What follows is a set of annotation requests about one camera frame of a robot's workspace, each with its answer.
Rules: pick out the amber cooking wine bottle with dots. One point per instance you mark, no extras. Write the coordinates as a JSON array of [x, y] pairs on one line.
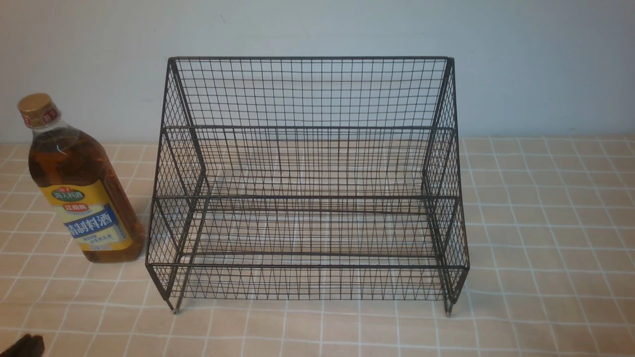
[[76, 177]]

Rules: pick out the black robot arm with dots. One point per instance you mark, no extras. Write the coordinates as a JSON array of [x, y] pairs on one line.
[[27, 346]]

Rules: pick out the black wire mesh shelf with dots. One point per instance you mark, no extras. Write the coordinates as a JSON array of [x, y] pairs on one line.
[[308, 178]]

